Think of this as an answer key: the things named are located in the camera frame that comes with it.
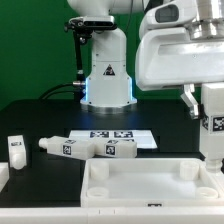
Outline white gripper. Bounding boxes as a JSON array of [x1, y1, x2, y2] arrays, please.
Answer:
[[135, 27, 224, 120]]

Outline white desk top panel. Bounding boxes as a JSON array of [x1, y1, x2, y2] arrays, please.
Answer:
[[80, 158, 224, 208]]

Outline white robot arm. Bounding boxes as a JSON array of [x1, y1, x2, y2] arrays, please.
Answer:
[[67, 0, 224, 119]]

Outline white left corner block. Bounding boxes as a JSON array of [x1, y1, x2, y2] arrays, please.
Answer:
[[0, 162, 9, 192]]

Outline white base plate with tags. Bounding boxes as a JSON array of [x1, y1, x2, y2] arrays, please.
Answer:
[[69, 130, 157, 149]]

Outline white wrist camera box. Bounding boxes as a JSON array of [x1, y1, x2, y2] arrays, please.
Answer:
[[139, 0, 197, 38]]

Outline white front rail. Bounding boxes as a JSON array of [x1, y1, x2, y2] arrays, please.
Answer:
[[0, 207, 224, 224]]

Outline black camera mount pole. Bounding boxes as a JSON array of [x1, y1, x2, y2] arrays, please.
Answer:
[[73, 32, 85, 82]]

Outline black camera on mount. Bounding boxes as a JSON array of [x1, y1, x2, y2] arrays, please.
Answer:
[[64, 16, 117, 33]]

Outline black cables behind base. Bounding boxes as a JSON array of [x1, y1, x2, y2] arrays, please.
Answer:
[[38, 83, 83, 100]]

